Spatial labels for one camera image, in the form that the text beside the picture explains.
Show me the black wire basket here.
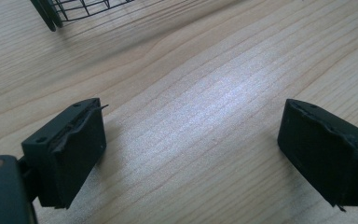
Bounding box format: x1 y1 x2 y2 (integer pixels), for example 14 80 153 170
30 0 134 33

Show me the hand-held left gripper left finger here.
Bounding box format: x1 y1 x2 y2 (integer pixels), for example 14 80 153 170
21 97 109 210

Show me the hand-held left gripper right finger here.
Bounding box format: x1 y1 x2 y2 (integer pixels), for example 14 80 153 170
276 98 358 213

